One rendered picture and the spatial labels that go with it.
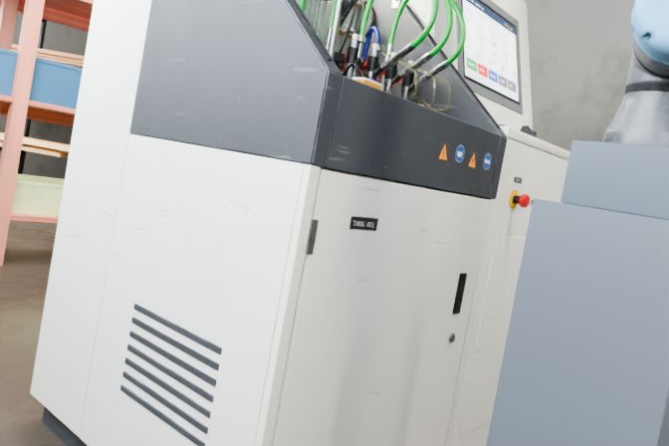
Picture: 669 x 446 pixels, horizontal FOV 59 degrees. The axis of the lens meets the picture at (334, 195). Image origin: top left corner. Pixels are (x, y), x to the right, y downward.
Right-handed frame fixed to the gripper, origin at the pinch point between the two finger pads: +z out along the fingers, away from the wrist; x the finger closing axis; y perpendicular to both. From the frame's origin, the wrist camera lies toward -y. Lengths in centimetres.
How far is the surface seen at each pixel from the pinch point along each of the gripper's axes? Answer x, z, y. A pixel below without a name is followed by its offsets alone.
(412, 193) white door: 6.0, 29.9, 35.4
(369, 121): -5.7, 12.0, 33.1
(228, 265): -32, 34, 47
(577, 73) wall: 160, 112, -113
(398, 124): 1.6, 16.0, 29.7
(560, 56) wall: 156, 112, -127
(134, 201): -51, 46, 19
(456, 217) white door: 21, 43, 32
